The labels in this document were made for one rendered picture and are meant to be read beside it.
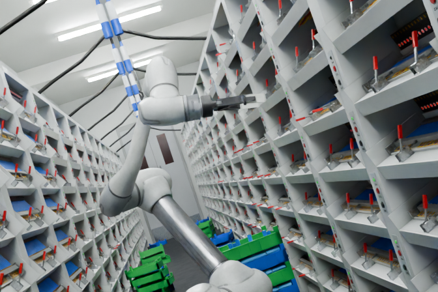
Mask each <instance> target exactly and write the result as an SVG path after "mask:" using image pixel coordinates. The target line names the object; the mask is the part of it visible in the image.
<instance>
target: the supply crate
mask: <svg viewBox="0 0 438 292"><path fill-rule="evenodd" d="M272 228H273V231H270V233H271V234H270V235H266V236H263V233H262V232H260V233H257V234H255V235H252V240H253V241H250V242H249V240H248V237H246V238H244V239H241V240H239V241H240V244H241V245H240V246H237V247H234V248H232V249H229V246H228V244H227V245H225V246H222V247H217V248H218V249H219V251H221V252H222V253H223V254H224V255H225V257H226V258H227V259H228V260H234V261H237V260H239V259H242V258H244V257H248V256H250V255H252V254H256V253H258V252H261V251H263V250H266V249H268V248H271V247H273V246H276V245H279V244H281V243H283V241H282V238H281V235H280V232H279V229H278V226H273V227H272ZM261 230H262V231H263V230H266V231H268V230H267V228H266V226H261Z"/></svg>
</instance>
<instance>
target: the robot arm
mask: <svg viewBox="0 0 438 292"><path fill-rule="evenodd" d="M142 91H143V94H144V97H143V100H142V101H141V102H140V103H139V104H138V118H137V121H136V126H135V129H134V133H133V136H132V141H131V144H130V148H129V151H128V155H127V157H126V161H125V163H124V165H123V167H122V168H121V169H120V170H119V171H118V172H117V173H116V174H115V175H114V176H113V177H112V178H111V179H110V181H109V182H108V183H107V185H105V187H104V189H103V191H102V193H101V195H100V199H99V207H100V210H101V212H102V214H103V215H105V216H107V217H114V216H117V215H119V214H120V213H121V212H125V211H128V210H130V209H133V208H136V207H139V208H141V209H143V210H144V211H147V212H148V213H151V214H153V215H155V216H156V217H157V218H158V220H159V221H160V222H161V223H162V225H163V226H164V227H165V228H166V229H167V230H168V231H169V232H170V233H171V235H172V236H173V237H174V238H175V240H176V241H177V242H178V243H179V244H180V245H181V246H182V247H183V248H184V250H185V251H186V252H187V253H188V255H189V256H190V257H191V258H192V259H193V260H194V261H195V262H196V263H197V265H198V266H199V267H200V268H201V270H202V271H203V272H204V273H205V274H206V275H207V276H208V277H209V278H210V280H209V284H206V283H203V284H198V285H195V286H194V287H191V288H190V289H189V290H187V291H186V292H272V282H271V280H270V278H269V277H268V276H267V275H266V274H265V273H264V272H263V271H261V270H258V269H251V268H250V267H247V266H246V265H243V264H242V263H240V262H239V261H234V260H228V259H227V258H226V257H225V255H224V254H223V253H222V252H221V251H219V249H218V248H217V247H216V246H215V245H214V244H213V243H212V241H211V240H210V239H209V238H208V237H207V236H206V234H204V232H202V230H201V229H200V228H199V227H198V226H197V225H196V224H195V223H194V221H193V220H192V219H191V218H190V217H189V216H188V215H187V214H186V213H185V212H184V211H183V210H182V208H181V207H180V206H179V205H178V204H177V203H176V201H175V200H174V199H173V196H172V192H171V188H172V180H171V177H170V175H169V173H168V172H167V171H166V170H164V169H160V168H147V169H143V170H140V168H141V165H142V162H143V157H144V154H145V149H146V146H147V140H148V137H149V132H150V128H151V126H171V125H175V124H179V123H182V122H185V121H187V122H188V121H193V120H200V119H201V116H202V117H212V116H213V110H214V111H225V110H239V109H248V108H259V107H260V103H261V102H266V97H265V93H261V94H254V95H240V96H232V97H228V98H217V99H216V101H212V97H211V95H205V96H201V97H200V98H199V95H184V96H180V95H179V81H178V76H177V71H176V68H175V65H174V64H173V62H172V61H171V60H170V59H168V58H166V57H163V56H158V57H154V58H152V59H151V60H150V61H149V64H148V65H147V69H146V74H145V79H144V82H143V87H142Z"/></svg>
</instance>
